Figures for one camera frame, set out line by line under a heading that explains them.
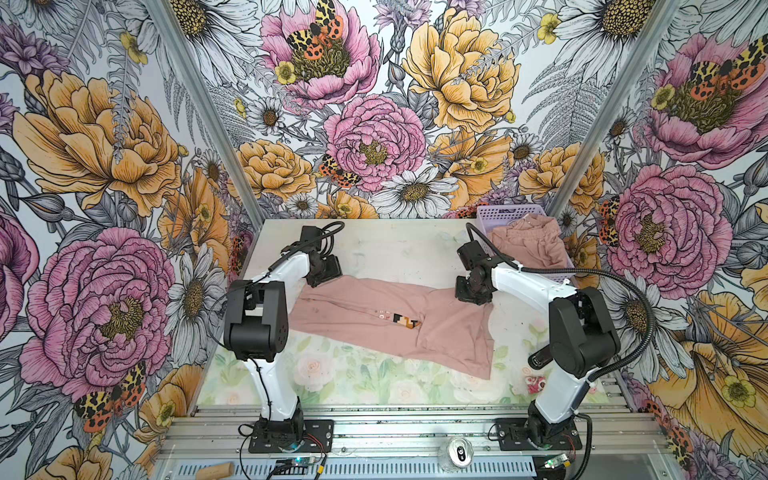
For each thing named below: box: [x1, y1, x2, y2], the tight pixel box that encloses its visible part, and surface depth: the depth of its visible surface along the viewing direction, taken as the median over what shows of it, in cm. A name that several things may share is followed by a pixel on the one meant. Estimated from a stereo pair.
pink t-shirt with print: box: [289, 275, 495, 379], surface depth 96 cm
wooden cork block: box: [196, 462, 234, 480], surface depth 70 cm
